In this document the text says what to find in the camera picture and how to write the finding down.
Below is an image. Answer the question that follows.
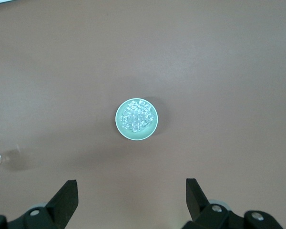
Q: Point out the brown table cloth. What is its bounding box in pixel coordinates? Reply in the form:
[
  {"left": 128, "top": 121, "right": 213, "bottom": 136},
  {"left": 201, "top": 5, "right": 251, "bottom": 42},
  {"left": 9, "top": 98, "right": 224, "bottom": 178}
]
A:
[{"left": 0, "top": 0, "right": 286, "bottom": 229}]

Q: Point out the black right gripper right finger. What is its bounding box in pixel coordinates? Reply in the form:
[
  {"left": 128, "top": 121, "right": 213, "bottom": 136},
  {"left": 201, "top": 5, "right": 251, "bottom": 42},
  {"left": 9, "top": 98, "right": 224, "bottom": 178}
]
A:
[{"left": 182, "top": 178, "right": 284, "bottom": 229}]

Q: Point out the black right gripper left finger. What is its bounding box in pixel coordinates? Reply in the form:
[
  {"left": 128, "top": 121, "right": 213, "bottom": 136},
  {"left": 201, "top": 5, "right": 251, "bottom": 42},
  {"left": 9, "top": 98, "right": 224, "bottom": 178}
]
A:
[{"left": 0, "top": 180, "right": 79, "bottom": 229}]

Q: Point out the clear ice cubes pile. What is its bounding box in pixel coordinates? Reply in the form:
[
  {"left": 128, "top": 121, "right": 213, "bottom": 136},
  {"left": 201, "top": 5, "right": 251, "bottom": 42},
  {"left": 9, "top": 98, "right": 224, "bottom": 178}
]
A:
[{"left": 120, "top": 100, "right": 155, "bottom": 132}]

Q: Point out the mint green bowl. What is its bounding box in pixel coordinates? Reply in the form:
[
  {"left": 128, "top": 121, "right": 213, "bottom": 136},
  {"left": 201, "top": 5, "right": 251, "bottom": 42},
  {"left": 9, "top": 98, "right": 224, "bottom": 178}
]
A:
[{"left": 115, "top": 98, "right": 160, "bottom": 141}]

